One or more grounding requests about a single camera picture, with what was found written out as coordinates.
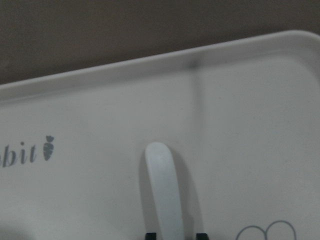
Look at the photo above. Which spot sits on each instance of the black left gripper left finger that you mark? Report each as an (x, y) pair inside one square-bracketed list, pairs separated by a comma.
[(151, 236)]

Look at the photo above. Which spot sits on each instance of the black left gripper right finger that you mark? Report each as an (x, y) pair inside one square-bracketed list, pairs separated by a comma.
[(201, 236)]

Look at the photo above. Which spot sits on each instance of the cream rabbit tray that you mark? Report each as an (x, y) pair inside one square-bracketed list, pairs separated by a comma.
[(241, 119)]

